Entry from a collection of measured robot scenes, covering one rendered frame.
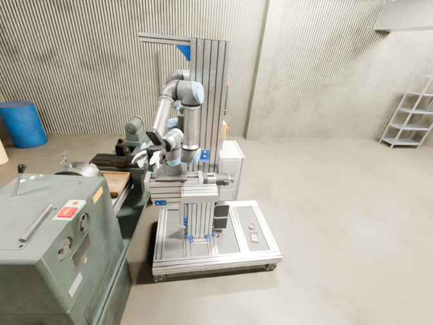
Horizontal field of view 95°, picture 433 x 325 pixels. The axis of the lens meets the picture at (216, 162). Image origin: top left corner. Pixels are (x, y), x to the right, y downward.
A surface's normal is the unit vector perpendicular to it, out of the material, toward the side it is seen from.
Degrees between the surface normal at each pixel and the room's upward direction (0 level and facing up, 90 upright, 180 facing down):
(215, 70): 90
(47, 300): 90
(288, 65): 90
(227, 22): 90
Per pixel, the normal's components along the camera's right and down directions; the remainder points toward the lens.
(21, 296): 0.04, 0.51
